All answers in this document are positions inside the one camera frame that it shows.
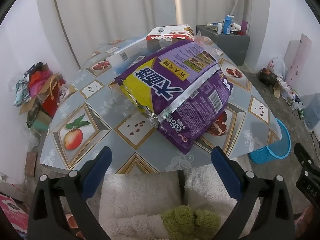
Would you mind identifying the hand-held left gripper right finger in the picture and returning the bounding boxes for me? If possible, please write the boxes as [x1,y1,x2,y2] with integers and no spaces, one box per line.
[211,146,297,240]

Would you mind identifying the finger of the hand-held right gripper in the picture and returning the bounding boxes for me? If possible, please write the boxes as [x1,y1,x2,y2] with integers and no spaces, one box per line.
[294,142,316,167]

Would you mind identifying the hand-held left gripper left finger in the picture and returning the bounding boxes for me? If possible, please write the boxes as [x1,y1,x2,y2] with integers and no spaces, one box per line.
[27,146,113,240]

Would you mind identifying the blue plastic basket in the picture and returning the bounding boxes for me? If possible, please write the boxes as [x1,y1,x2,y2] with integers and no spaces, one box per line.
[249,119,292,165]

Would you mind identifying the purple snack bag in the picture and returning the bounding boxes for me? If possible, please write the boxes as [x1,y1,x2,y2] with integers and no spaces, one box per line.
[114,40,233,155]

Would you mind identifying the blue and white carton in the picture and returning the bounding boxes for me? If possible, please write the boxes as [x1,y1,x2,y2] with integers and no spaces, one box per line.
[107,39,160,74]

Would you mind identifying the red and white snack bag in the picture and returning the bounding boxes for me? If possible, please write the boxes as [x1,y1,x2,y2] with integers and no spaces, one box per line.
[146,24,195,49]

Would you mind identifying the water dispenser with jug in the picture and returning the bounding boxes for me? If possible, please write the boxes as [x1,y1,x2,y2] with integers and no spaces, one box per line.
[299,94,320,132]

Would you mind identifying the white fleece garment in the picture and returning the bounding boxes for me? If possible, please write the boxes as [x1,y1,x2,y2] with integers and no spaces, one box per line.
[99,165,252,240]

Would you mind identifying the green fleece piece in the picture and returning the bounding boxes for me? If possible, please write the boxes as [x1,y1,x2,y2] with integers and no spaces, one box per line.
[161,205,222,240]

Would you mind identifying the crumpled clear plastic wrap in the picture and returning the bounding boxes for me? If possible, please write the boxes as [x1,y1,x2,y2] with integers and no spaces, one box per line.
[107,89,150,120]

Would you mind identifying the dark box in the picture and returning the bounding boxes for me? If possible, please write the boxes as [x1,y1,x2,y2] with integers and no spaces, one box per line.
[259,67,278,85]

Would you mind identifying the cardboard box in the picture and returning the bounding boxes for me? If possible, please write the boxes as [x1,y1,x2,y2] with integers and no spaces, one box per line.
[19,95,52,132]

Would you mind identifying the white plastic bag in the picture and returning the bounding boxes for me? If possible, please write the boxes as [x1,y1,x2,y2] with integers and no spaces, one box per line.
[266,55,288,80]

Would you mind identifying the pink board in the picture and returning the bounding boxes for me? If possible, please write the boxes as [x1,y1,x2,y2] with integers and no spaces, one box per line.
[285,33,313,85]

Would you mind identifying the pink printed packet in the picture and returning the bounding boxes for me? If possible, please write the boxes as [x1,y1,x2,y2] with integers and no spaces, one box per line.
[0,194,29,233]

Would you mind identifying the grey cabinet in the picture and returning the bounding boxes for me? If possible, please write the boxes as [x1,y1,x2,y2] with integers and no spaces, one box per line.
[196,25,251,67]

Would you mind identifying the blue bottle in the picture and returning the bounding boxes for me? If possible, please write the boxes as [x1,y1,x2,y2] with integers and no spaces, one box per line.
[223,14,235,35]

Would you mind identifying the grey curved tube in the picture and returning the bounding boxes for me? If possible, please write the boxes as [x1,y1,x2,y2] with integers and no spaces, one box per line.
[51,0,82,69]

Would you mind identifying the white curtain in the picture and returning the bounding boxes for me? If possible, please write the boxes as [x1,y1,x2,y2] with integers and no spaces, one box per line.
[35,0,270,70]

